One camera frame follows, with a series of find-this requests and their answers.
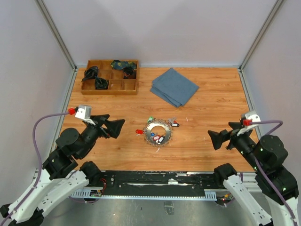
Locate key with red tag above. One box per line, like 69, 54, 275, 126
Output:
167, 117, 180, 127

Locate folded blue cloth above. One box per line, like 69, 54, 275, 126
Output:
150, 68, 199, 108

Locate black key tag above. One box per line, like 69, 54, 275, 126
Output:
156, 136, 165, 145

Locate blue yellow patterned cloth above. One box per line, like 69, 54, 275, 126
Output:
110, 60, 137, 70

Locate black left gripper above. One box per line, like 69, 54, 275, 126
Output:
78, 114, 125, 158

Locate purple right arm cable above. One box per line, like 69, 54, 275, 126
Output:
249, 120, 301, 226

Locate metal disc with keyrings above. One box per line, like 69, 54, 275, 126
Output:
143, 118, 173, 147

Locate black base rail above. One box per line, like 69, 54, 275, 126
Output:
71, 171, 226, 201

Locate red key tag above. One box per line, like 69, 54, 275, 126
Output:
153, 135, 160, 141
135, 129, 144, 136

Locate dark rolled cloth middle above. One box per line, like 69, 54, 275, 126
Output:
95, 77, 109, 90

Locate wooden compartment tray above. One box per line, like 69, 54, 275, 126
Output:
80, 59, 140, 95

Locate dark rolled cloth left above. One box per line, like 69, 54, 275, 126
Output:
81, 65, 99, 82

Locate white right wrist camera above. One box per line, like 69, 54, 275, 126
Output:
237, 111, 261, 136

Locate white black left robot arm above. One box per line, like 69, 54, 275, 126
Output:
0, 113, 125, 226

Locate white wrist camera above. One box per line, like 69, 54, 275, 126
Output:
67, 105, 96, 125
237, 111, 261, 136

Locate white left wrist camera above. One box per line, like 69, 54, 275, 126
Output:
67, 105, 96, 125

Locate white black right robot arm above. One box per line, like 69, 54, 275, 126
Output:
208, 119, 300, 226

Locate dark rolled cloth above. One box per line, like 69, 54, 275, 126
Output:
95, 77, 109, 90
123, 67, 137, 79
81, 65, 99, 82

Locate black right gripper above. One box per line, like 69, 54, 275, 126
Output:
208, 120, 263, 170

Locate dark rolled cloth right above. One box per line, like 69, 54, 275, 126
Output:
123, 67, 137, 79

